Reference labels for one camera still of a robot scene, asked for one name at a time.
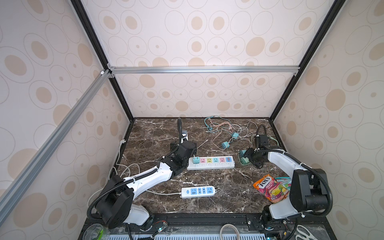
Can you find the white scissors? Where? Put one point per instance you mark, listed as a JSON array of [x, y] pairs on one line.
[[304, 234]]

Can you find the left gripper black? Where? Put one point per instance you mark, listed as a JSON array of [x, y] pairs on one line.
[[194, 149]]

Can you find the long white power strip pastel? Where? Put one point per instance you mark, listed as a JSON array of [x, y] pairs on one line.
[[212, 163]]

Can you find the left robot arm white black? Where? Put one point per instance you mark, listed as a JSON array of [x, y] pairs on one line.
[[114, 205]]

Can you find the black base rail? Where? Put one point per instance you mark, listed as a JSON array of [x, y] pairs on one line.
[[250, 220]]

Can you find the silver aluminium rail diagonal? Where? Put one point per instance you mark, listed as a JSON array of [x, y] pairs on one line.
[[21, 184]]

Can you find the clear plastic cup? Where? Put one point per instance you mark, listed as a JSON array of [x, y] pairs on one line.
[[96, 232]]

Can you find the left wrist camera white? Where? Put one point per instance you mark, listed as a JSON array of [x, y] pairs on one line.
[[184, 135]]

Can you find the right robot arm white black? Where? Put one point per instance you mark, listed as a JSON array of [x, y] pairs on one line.
[[310, 193]]

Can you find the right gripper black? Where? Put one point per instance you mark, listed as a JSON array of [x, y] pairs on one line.
[[249, 154]]

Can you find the orange Fox's candy bag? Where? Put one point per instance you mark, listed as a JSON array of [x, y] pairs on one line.
[[270, 189]]

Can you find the green Fox's candy bag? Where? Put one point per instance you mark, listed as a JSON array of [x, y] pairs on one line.
[[285, 182]]

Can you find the silver aluminium rail horizontal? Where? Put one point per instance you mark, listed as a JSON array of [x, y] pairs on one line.
[[211, 70]]

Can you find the short white power strip blue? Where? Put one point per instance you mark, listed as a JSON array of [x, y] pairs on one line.
[[198, 192]]

